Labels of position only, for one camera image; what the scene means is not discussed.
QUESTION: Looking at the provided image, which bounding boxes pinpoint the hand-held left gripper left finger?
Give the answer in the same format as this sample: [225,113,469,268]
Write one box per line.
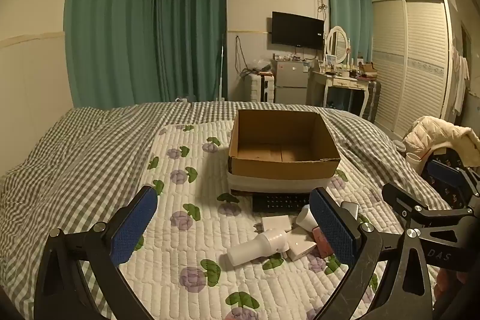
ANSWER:
[33,186,160,320]

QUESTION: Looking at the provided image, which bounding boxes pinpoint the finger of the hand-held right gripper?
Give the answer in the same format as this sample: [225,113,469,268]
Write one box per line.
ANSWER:
[422,149,480,208]
[381,183,475,231]

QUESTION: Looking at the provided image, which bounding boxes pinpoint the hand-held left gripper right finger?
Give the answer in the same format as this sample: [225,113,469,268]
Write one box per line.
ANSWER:
[308,187,441,320]

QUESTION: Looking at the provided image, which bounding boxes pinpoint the pink box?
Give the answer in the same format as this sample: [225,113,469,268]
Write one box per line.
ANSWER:
[312,226,335,258]

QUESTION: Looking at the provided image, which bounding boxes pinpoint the small white box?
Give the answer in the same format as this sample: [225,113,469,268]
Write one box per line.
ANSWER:
[286,232,319,261]

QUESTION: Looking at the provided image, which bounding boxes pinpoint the white plastic bottle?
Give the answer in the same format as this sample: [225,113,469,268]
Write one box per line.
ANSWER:
[229,229,289,266]

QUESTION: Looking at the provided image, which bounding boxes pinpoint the brown cardboard box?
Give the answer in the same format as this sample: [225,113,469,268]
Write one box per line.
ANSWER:
[227,109,342,183]

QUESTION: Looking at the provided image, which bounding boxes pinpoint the person's right hand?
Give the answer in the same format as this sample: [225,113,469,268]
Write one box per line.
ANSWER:
[437,268,469,292]

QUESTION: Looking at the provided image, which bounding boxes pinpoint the dark floral cloth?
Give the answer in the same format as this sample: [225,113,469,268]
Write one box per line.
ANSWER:
[420,145,469,210]

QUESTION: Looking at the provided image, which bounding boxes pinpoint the white power bank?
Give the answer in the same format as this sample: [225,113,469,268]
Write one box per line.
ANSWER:
[339,202,360,221]

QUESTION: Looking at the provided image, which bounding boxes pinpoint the cream puffer jacket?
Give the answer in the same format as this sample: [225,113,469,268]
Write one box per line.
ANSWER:
[403,115,480,168]

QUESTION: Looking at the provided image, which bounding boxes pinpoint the white charger adapter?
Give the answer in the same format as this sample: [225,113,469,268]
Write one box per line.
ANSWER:
[261,215,293,233]

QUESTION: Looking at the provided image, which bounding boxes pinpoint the white floral quilt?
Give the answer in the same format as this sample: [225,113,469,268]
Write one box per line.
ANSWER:
[116,121,439,320]

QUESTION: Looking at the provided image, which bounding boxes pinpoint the black remote control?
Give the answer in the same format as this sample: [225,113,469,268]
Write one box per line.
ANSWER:
[252,195,314,213]

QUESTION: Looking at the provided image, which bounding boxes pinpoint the white flat box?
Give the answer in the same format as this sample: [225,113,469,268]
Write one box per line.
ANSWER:
[228,170,332,198]

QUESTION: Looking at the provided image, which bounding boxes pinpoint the white hanging towels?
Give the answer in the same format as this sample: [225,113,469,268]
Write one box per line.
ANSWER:
[452,46,471,114]

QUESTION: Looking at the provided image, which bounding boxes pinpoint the dark checked suitcase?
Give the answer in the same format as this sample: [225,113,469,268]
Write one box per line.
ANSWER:
[365,80,382,119]

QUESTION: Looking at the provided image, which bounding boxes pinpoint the white louvred wardrobe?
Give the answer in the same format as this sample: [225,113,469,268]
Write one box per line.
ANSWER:
[371,0,456,137]

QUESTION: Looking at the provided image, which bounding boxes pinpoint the white vanity table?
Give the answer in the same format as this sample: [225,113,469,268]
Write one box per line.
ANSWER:
[310,70,370,118]

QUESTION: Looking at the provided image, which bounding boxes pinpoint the silver small fridge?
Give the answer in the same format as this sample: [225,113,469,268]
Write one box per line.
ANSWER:
[271,59,310,105]

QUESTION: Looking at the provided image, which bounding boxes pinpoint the white suitcase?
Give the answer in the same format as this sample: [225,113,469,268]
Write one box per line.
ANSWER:
[245,74,276,103]

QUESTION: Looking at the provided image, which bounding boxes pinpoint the white oval mirror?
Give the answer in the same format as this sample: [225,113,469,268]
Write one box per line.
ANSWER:
[325,25,349,64]

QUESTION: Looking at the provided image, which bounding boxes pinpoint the white mop pole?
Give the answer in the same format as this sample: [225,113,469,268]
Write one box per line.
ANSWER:
[218,31,226,102]

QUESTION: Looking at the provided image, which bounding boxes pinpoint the narrow green curtain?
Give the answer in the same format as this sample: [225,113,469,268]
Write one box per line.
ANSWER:
[325,0,374,63]

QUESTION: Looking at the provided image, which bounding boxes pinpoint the wide green curtain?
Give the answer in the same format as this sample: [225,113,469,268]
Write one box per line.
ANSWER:
[64,0,228,109]

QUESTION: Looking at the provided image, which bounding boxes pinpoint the black wall television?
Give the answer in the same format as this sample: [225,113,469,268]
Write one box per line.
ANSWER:
[271,11,325,51]

